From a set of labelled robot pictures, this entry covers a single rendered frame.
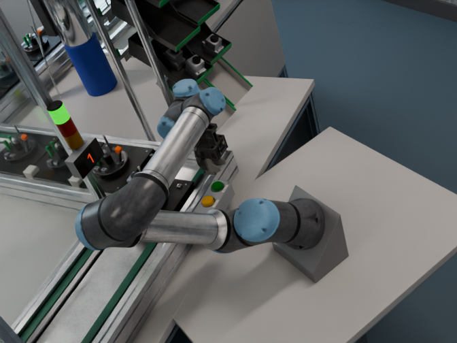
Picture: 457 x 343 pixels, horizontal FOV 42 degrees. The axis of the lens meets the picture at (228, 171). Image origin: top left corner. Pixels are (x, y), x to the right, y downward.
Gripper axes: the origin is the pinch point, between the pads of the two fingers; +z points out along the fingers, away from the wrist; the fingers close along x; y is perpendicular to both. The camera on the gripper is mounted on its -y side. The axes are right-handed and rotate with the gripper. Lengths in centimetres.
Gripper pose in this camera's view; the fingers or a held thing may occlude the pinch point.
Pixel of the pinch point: (211, 171)
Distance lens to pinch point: 195.1
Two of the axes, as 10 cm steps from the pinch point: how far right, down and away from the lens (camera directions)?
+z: 2.6, 7.2, 6.4
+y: 8.6, 1.2, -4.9
